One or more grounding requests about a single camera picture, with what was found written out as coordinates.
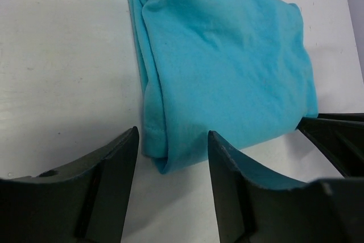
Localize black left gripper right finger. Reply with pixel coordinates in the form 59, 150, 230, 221
208, 131, 363, 242

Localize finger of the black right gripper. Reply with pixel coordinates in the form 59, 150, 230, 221
297, 117, 363, 177

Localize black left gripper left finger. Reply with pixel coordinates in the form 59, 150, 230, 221
1, 127, 139, 242

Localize teal t-shirt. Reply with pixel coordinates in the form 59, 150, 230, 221
128, 0, 318, 174

